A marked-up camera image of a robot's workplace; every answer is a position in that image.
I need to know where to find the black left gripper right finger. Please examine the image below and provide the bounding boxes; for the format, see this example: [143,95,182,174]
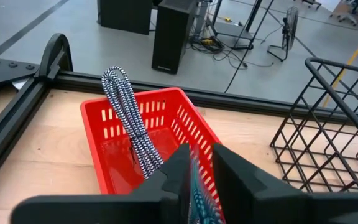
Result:
[212,142,358,224]

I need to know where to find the black wire basket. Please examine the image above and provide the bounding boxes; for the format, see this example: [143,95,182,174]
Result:
[269,57,358,194]

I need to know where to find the teal black braided cable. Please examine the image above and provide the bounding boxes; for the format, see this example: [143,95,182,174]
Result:
[188,146,226,224]

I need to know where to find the black floor cabinet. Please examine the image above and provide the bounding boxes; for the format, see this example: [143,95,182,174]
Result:
[97,0,154,35]

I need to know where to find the black stand with grey base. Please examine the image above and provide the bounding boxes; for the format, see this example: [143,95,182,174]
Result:
[208,0,264,51]

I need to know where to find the red plastic basket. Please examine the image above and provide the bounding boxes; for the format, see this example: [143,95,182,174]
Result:
[80,86,225,218]

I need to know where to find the long black floor cable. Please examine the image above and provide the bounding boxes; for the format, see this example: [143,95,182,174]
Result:
[223,0,275,94]

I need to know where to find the office chair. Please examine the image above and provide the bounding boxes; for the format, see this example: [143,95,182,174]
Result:
[329,0,358,26]

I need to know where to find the white paper label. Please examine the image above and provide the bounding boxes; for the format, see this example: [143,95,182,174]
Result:
[11,77,30,91]

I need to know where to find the yellow power strip with cables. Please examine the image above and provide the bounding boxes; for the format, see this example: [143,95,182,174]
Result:
[188,34,226,54]

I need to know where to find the black standing floor fan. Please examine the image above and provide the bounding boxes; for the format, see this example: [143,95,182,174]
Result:
[266,5,300,62]

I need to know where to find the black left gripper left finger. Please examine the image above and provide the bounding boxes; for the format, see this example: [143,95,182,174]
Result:
[11,142,193,224]

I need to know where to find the black computer tower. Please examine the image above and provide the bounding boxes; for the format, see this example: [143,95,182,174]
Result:
[151,0,198,75]

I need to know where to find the black bolted mounting plate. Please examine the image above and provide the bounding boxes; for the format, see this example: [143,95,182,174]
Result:
[0,57,40,91]

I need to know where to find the black arched frame bracket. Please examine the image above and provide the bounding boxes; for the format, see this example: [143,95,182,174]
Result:
[38,33,74,81]

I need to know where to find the black white braided cable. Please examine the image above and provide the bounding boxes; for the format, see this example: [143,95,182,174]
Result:
[100,65,165,180]

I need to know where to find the black table edge frame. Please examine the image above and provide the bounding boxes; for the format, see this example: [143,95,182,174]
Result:
[0,70,358,195]

